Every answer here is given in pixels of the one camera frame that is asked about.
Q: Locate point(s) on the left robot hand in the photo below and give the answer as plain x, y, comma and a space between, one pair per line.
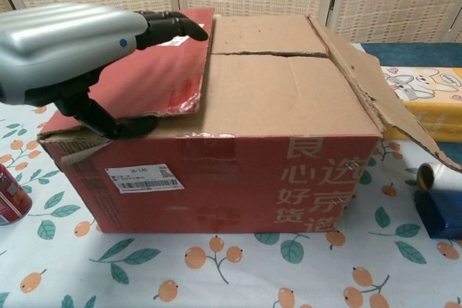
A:
65, 48

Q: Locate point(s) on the red cardboard box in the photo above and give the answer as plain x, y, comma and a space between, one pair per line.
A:
270, 106

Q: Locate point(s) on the blue rectangular box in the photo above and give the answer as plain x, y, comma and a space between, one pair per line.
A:
444, 214

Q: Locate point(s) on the red drink can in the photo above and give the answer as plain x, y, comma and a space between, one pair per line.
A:
12, 196

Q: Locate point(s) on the floral tablecloth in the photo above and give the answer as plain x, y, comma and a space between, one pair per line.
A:
144, 268

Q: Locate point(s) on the orange cartoon tissue pack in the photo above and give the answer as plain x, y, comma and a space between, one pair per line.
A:
433, 106

